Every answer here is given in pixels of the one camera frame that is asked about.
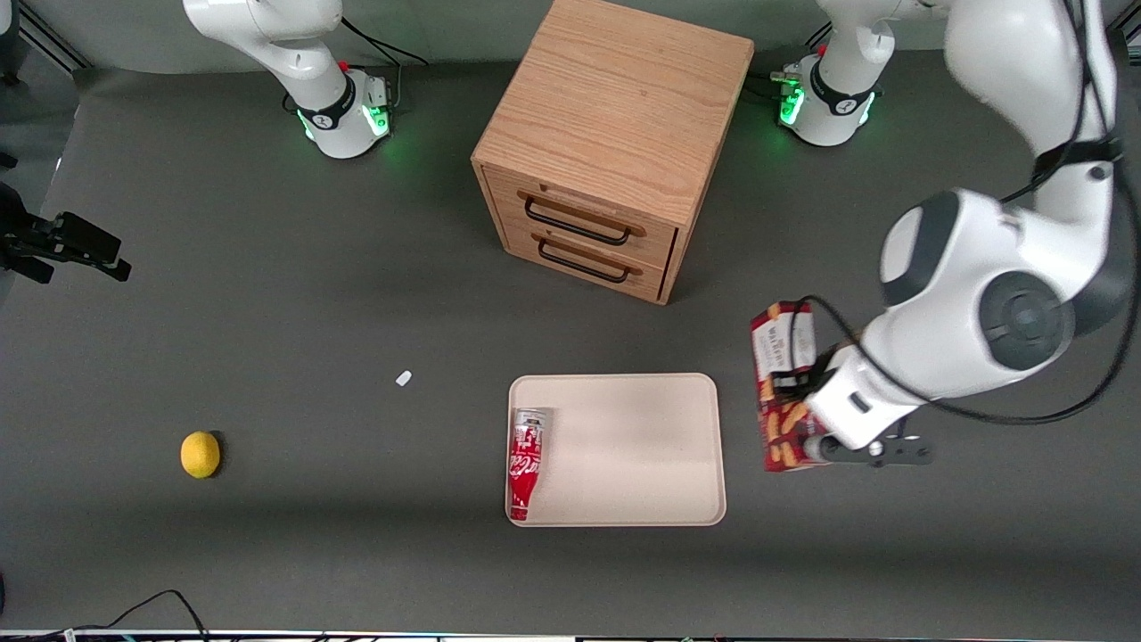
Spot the yellow lemon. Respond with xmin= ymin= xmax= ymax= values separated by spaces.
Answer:
xmin=180 ymin=431 xmax=222 ymax=480

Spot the wooden drawer with black handle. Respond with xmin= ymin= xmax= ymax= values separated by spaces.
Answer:
xmin=502 ymin=218 xmax=671 ymax=300
xmin=486 ymin=168 xmax=680 ymax=268

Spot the black floor cable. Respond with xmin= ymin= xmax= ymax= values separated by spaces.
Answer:
xmin=0 ymin=589 xmax=210 ymax=642

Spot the cream plastic tray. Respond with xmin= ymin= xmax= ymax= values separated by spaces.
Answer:
xmin=506 ymin=373 xmax=727 ymax=528

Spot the red cola bottle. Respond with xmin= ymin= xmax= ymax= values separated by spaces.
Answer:
xmin=508 ymin=408 xmax=554 ymax=523

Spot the black base cable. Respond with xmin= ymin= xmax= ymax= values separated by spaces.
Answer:
xmin=341 ymin=16 xmax=429 ymax=69

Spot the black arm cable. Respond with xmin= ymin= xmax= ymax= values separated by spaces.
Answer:
xmin=802 ymin=0 xmax=1141 ymax=426

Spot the red plaid cookie box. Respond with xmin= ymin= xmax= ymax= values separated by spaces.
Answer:
xmin=750 ymin=300 xmax=830 ymax=473

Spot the wooden drawer cabinet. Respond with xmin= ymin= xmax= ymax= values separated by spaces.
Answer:
xmin=471 ymin=0 xmax=755 ymax=306

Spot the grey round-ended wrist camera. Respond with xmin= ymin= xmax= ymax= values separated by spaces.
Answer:
xmin=807 ymin=434 xmax=933 ymax=467

